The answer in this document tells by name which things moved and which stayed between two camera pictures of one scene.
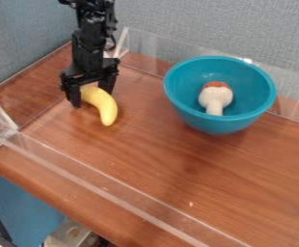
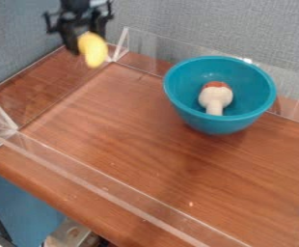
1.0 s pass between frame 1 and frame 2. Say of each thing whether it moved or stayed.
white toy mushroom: stayed
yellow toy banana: moved
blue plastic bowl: stayed
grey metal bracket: stayed
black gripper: moved
